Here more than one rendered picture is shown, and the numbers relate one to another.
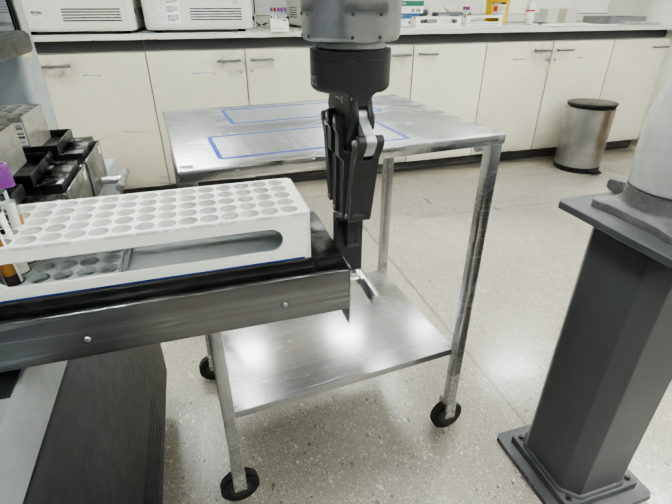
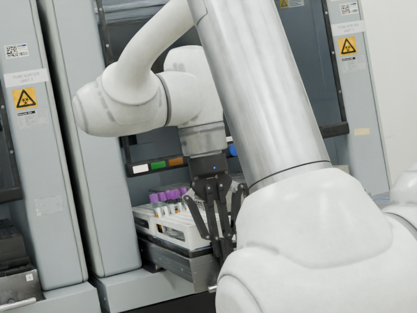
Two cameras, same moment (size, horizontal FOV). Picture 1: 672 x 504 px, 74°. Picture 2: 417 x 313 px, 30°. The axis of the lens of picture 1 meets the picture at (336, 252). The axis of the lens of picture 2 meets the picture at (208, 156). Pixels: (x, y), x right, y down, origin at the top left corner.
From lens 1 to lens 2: 1.59 m
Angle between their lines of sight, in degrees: 88
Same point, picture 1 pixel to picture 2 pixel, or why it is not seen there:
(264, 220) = (180, 226)
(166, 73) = not seen: outside the picture
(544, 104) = not seen: outside the picture
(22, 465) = (143, 297)
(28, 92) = (350, 158)
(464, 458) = not seen: outside the picture
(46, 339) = (156, 254)
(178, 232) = (170, 224)
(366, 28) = (184, 150)
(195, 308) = (170, 258)
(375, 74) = (192, 168)
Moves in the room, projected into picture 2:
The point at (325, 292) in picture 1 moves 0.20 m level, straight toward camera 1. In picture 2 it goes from (187, 269) to (88, 288)
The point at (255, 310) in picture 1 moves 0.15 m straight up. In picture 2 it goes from (178, 267) to (165, 197)
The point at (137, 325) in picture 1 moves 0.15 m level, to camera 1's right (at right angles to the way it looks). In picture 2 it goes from (164, 259) to (162, 272)
